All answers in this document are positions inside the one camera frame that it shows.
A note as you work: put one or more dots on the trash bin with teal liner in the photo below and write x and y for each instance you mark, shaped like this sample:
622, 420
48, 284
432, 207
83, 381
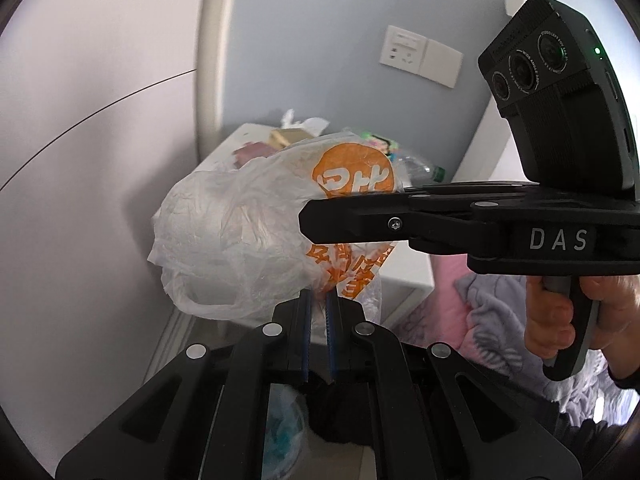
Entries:
286, 433

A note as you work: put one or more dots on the pink blanket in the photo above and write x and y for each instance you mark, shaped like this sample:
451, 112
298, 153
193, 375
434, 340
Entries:
482, 316

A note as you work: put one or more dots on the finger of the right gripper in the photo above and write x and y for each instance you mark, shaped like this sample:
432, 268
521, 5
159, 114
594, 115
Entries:
439, 220

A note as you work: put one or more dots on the clear orange-print plastic bag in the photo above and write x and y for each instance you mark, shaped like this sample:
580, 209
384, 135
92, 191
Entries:
228, 240

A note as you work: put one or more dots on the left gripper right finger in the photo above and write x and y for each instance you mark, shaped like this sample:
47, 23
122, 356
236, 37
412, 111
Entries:
435, 415

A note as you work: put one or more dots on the white tissue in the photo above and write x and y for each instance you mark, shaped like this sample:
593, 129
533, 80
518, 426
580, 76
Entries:
314, 126

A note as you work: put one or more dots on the white wall socket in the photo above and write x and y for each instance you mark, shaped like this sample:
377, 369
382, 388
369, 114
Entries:
403, 50

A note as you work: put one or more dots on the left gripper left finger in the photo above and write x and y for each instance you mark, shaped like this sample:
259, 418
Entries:
204, 414

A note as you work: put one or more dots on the white nightstand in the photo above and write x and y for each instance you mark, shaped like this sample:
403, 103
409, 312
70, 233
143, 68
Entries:
406, 276

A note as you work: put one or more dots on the pink cosmetic box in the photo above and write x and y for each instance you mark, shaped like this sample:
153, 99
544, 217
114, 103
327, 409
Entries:
251, 150

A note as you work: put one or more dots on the clear plastic bottle green label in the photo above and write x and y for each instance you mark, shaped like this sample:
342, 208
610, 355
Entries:
412, 171

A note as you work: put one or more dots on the white light switch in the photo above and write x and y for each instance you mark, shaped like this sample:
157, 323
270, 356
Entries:
441, 64

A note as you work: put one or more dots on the person's right hand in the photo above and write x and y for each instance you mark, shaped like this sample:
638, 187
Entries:
548, 315

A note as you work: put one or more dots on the white door frame trim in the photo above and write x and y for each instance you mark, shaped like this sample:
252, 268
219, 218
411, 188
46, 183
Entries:
210, 73

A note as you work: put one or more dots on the gold box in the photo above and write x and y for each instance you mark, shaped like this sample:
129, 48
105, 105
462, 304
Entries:
281, 138

